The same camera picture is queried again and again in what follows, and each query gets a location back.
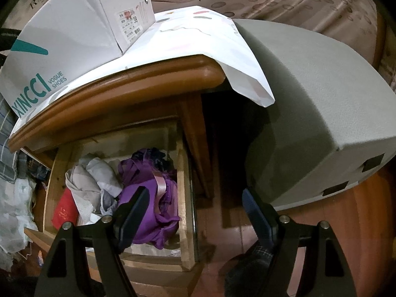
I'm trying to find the beige grey garment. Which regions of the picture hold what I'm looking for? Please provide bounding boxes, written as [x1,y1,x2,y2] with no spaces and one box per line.
[65,165,101,223]

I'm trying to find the white patterned table cover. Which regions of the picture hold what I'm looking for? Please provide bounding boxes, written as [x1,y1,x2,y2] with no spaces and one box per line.
[14,6,274,130]

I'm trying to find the grey plaid blanket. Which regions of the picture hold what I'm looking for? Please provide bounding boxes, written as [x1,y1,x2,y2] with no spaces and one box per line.
[0,95,27,184]

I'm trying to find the wooden nightstand drawer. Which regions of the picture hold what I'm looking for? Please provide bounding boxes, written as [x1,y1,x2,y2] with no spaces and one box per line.
[27,122,202,296]

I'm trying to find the plaid slipper foot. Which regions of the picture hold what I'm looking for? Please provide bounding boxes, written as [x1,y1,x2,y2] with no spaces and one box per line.
[224,241,273,296]

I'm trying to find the red knitted garment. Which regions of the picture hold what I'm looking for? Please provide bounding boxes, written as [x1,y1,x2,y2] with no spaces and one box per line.
[52,188,79,230]

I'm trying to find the dark blue snack bag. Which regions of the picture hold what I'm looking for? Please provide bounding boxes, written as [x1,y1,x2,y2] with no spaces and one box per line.
[27,157,50,181]

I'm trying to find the pale grey small garment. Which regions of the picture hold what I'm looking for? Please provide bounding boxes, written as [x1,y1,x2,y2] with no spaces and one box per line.
[85,157,123,198]

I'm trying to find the brown wooden nightstand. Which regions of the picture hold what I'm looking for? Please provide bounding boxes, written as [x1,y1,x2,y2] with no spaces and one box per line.
[9,55,225,296]

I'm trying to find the leaf-pattern curtain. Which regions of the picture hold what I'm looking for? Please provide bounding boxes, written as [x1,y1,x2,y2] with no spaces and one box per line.
[152,0,395,89]

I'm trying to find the white XINCCI shoe box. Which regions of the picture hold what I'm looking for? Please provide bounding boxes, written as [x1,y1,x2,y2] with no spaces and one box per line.
[1,0,155,117]

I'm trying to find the purple satin garment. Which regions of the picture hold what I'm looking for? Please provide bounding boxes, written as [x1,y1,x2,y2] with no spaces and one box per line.
[118,148,180,249]

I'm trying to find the white leaf-print sheet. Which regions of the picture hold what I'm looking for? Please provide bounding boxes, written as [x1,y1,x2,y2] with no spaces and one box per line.
[0,178,38,272]

